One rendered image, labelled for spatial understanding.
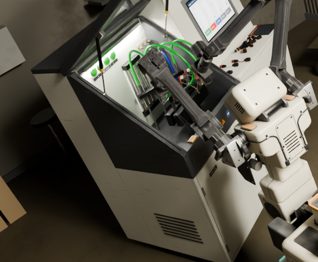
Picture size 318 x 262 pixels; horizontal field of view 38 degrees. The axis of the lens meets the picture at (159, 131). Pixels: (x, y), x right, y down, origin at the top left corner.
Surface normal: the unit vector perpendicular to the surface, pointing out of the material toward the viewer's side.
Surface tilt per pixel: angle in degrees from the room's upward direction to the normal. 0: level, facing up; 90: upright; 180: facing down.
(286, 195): 82
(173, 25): 90
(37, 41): 90
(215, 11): 76
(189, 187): 90
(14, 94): 90
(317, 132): 0
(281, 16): 65
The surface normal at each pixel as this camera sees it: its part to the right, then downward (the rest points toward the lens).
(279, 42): -0.59, 0.22
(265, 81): 0.14, -0.32
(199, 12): 0.67, -0.14
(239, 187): 0.77, 0.05
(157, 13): -0.52, 0.62
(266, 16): 0.51, 0.29
